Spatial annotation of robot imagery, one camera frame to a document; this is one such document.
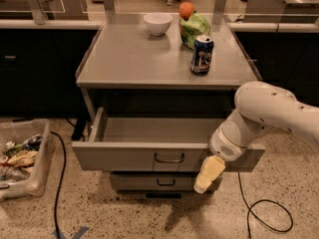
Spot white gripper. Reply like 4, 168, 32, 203
193, 110, 272, 193

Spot grey top drawer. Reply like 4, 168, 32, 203
71, 107, 267, 173

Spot grey drawer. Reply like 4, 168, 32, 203
109, 172, 197, 191
71, 107, 267, 173

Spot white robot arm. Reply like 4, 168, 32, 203
193, 81, 319, 193

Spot grey bottom drawer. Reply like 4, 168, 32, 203
109, 172, 197, 191

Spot grey drawer cabinet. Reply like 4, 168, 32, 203
75, 11, 263, 195

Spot blue soda can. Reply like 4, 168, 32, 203
190, 35, 214, 75

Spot green chip bag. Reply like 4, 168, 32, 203
179, 13, 210, 50

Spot blue tape on floor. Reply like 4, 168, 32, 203
53, 226, 89, 239

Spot white bowl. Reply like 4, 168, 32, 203
144, 12, 172, 36

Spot orange fruit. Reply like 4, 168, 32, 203
178, 2, 194, 20

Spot grey desk right background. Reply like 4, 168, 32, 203
243, 0, 319, 23

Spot clear plastic bin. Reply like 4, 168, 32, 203
0, 119, 54, 201

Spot snack bags in bin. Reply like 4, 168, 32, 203
0, 134, 43, 181

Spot black cable right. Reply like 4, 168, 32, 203
236, 172, 294, 239

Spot black cable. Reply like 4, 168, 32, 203
49, 129, 68, 239
236, 172, 294, 239

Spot black cable left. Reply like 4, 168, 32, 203
49, 129, 68, 239

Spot white counter rail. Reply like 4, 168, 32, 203
0, 19, 104, 30

